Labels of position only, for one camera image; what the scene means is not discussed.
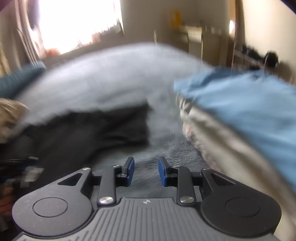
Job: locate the metal shoe rack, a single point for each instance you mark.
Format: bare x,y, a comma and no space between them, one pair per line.
249,59

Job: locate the folded clothes stack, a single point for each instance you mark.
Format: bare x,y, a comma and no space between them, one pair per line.
244,125

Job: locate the white low cabinet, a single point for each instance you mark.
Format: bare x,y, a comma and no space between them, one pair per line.
211,45

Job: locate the grey curtain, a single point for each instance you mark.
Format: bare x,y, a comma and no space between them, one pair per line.
21,40

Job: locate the black t-shirt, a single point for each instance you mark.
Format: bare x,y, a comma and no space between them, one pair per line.
68,142

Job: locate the beige clothes pile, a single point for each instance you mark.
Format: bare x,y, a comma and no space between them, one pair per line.
11,112

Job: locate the orange item on sill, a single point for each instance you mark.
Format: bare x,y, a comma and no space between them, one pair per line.
52,52

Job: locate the grey bed blanket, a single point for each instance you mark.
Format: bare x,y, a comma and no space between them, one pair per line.
113,78

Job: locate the blue duvet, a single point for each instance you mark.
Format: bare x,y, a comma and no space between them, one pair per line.
13,84

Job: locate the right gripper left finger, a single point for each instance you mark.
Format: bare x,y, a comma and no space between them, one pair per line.
113,177

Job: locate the person left hand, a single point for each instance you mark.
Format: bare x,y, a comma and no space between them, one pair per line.
7,200

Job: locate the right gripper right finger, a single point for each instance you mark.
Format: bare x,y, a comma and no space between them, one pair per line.
179,177

